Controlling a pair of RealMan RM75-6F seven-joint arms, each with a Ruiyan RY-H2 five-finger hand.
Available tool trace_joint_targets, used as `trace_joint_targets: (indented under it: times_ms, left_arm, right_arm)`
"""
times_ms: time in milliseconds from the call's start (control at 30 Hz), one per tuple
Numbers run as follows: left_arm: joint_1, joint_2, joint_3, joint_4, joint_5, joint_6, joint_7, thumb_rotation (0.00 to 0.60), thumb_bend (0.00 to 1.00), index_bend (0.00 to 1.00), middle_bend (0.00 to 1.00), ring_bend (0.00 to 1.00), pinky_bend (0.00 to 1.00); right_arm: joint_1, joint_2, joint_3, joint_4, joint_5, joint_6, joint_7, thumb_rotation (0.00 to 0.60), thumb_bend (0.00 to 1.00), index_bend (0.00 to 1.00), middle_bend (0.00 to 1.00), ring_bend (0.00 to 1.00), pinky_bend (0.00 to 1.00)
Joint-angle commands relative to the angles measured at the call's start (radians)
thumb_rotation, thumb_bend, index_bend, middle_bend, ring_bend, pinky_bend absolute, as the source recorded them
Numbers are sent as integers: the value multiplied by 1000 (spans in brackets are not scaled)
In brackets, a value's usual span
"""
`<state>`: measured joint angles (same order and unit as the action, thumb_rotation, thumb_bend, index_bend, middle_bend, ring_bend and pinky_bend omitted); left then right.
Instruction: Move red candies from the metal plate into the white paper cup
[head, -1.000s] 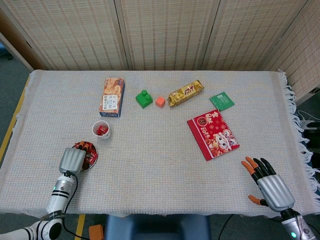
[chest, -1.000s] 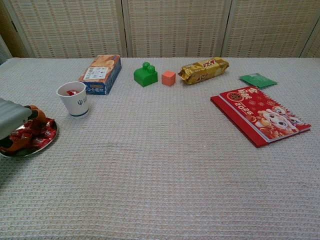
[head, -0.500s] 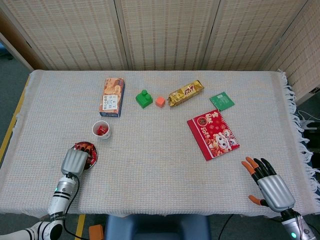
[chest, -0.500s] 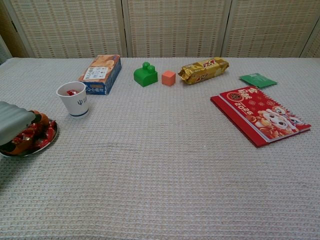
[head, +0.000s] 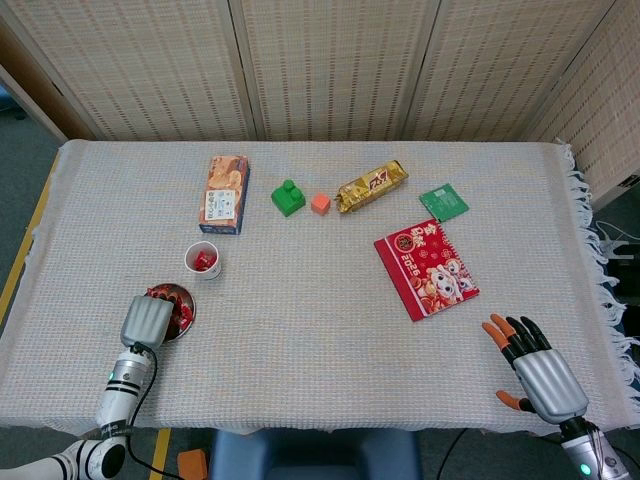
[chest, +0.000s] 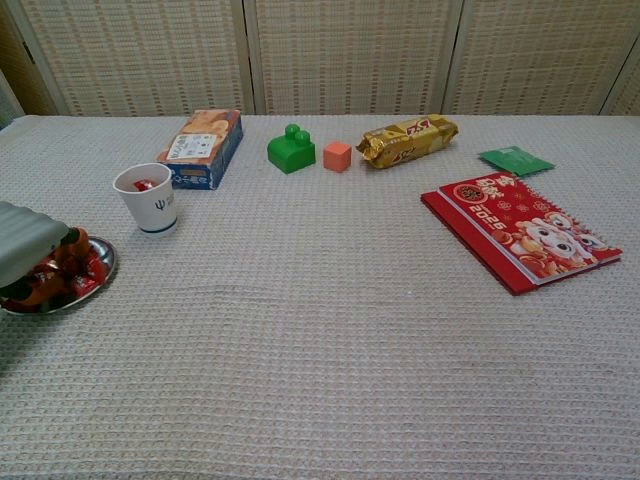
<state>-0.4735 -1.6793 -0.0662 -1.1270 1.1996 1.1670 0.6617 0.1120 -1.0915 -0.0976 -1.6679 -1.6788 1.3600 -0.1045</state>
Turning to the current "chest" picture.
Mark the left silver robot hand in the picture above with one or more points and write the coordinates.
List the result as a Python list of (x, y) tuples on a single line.
[(30, 240)]

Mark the plate of red candy packets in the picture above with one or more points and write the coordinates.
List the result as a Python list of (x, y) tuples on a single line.
[(87, 280)]

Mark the silver metal plate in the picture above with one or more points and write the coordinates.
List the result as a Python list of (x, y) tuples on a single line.
[(105, 257)]

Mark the red candy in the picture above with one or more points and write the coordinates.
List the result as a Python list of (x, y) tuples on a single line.
[(142, 185)]

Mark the white paper cup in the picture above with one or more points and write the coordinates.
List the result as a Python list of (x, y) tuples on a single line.
[(150, 210)]

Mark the orange and blue biscuit box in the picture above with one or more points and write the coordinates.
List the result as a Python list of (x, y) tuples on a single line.
[(210, 140)]

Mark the green toy brick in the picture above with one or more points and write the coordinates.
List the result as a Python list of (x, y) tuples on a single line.
[(290, 152)]

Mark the white woven tablecloth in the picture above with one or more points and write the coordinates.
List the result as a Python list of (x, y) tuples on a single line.
[(320, 350)]

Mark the orange cube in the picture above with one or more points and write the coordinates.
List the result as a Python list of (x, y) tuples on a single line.
[(337, 157)]

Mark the woven bamboo folding screen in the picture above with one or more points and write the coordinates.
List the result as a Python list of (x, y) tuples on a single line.
[(350, 50)]

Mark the gold snack packet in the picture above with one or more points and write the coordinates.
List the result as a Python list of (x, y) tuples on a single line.
[(405, 142)]

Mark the green sachet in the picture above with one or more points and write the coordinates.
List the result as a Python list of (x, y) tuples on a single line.
[(515, 160)]

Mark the red spiral calendar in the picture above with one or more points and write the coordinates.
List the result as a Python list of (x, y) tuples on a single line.
[(525, 235)]

